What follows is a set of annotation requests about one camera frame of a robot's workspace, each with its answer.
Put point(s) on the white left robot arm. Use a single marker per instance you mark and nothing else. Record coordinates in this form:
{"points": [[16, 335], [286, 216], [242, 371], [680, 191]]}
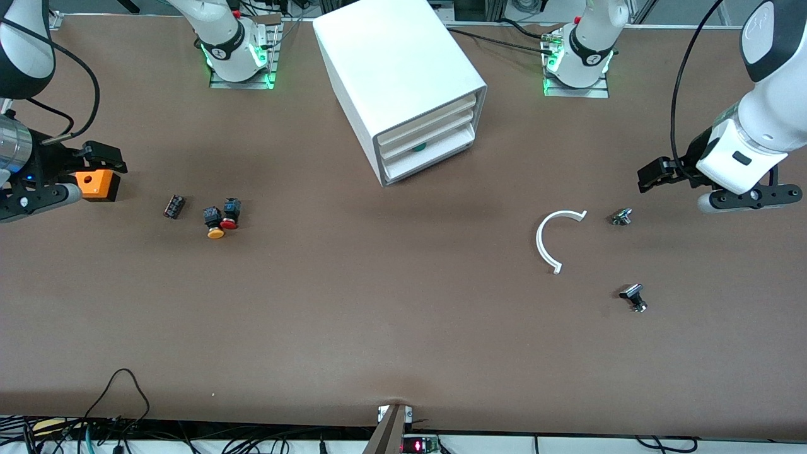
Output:
{"points": [[772, 101]]}

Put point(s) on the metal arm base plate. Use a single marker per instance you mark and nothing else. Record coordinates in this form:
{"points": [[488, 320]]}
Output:
{"points": [[592, 93], [243, 84]]}

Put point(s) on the red push button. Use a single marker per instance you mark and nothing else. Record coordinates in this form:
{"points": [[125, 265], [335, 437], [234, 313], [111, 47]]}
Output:
{"points": [[228, 223]]}

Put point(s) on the small black electrical component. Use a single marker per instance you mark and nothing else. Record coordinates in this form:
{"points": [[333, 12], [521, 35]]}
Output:
{"points": [[174, 207]]}

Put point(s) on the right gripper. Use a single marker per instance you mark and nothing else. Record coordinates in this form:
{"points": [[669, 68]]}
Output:
{"points": [[49, 162]]}

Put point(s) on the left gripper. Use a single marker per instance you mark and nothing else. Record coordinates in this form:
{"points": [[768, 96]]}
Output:
{"points": [[691, 162]]}

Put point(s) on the white plastic drawer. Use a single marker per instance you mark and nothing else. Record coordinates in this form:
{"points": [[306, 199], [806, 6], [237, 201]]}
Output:
{"points": [[429, 124], [435, 135], [441, 155]]}

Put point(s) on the white drawer cabinet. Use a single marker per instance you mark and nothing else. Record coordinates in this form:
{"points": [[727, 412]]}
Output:
{"points": [[391, 57]]}

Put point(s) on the device with red display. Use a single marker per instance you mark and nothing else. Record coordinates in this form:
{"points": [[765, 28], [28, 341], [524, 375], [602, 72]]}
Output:
{"points": [[419, 446]]}

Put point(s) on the yellow push button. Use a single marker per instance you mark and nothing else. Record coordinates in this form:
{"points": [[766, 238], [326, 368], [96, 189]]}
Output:
{"points": [[215, 232]]}

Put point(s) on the small metal bracket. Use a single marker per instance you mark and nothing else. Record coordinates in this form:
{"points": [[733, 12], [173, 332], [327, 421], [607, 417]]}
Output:
{"points": [[382, 413]]}

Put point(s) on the brown wooden post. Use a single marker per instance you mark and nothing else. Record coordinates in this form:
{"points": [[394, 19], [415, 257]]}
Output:
{"points": [[388, 435]]}

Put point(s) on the white curved plastic piece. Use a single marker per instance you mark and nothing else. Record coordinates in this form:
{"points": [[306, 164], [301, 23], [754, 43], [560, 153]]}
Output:
{"points": [[538, 241]]}

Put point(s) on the small silver key switch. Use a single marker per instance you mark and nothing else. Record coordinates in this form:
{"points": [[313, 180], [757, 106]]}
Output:
{"points": [[621, 217]]}

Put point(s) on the orange button box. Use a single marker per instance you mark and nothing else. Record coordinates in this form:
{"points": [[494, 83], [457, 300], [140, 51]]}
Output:
{"points": [[94, 184]]}

